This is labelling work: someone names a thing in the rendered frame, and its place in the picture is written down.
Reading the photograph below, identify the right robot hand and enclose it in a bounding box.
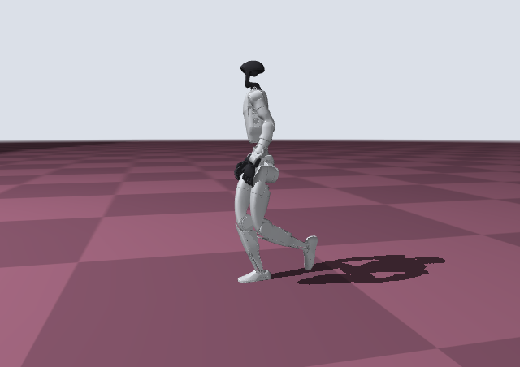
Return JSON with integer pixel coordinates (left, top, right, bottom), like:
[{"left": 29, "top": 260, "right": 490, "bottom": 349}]
[{"left": 234, "top": 154, "right": 252, "bottom": 180}]

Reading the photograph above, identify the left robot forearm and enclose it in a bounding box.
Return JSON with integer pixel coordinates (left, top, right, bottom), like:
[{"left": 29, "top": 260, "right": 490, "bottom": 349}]
[{"left": 249, "top": 122, "right": 273, "bottom": 164}]

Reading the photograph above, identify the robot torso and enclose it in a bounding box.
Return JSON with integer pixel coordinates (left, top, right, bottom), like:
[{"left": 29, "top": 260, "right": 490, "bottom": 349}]
[{"left": 243, "top": 87, "right": 275, "bottom": 174}]

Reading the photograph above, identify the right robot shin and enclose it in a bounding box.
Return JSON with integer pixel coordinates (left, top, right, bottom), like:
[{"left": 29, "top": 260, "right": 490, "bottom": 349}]
[{"left": 235, "top": 223, "right": 264, "bottom": 274}]

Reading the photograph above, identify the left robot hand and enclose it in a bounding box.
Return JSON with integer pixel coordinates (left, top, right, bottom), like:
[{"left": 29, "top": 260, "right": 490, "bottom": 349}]
[{"left": 242, "top": 158, "right": 261, "bottom": 187}]

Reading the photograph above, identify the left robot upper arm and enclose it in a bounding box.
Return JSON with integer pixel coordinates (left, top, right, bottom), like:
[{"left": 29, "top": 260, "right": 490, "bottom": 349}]
[{"left": 248, "top": 89, "right": 275, "bottom": 131}]

